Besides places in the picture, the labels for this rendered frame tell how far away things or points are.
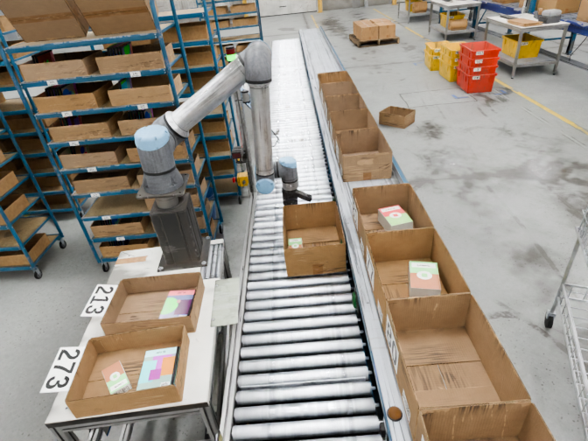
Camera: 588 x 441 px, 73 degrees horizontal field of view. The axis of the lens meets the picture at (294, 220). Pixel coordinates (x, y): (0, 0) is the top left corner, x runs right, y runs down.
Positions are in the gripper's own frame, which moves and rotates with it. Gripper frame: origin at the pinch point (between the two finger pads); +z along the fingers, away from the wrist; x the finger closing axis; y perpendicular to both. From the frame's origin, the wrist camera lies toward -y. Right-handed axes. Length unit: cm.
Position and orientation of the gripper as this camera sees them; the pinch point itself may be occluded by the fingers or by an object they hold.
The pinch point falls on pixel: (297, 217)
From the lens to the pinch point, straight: 227.7
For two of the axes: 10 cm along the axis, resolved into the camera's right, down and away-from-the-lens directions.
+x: 0.3, 5.5, -8.3
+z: 0.9, 8.3, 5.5
